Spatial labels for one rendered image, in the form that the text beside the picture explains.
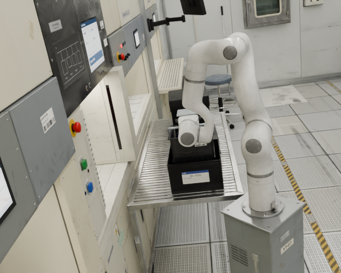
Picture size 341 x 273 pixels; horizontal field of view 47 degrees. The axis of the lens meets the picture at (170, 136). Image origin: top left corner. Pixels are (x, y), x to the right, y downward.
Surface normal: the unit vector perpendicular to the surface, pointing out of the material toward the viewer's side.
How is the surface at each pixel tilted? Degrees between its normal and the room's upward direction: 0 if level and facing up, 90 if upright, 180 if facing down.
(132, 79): 90
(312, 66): 90
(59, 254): 90
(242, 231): 90
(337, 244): 0
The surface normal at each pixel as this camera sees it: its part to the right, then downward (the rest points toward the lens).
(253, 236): -0.73, 0.35
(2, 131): 0.99, -0.11
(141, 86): -0.05, 0.38
